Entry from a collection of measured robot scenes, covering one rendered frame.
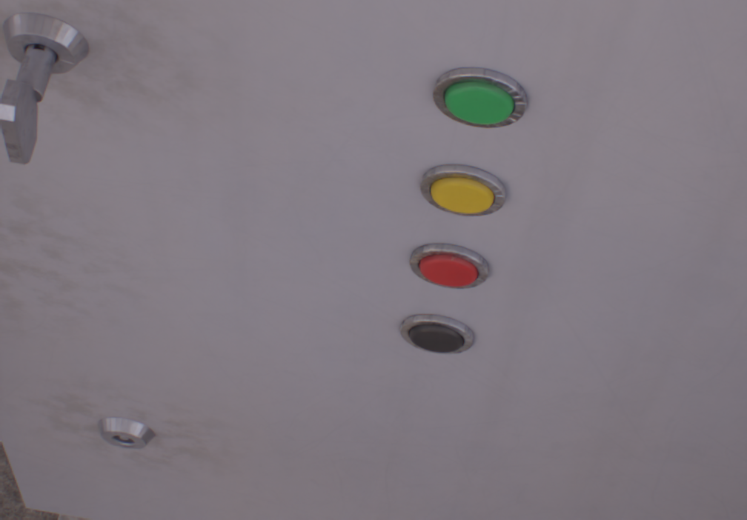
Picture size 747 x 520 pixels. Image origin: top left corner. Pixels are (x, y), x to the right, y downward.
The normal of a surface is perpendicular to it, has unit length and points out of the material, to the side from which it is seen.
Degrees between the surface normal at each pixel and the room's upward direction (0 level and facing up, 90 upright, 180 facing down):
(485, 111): 90
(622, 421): 90
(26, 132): 90
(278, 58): 90
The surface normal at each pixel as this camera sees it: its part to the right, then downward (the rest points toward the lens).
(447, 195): -0.17, 0.86
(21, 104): 0.98, 0.18
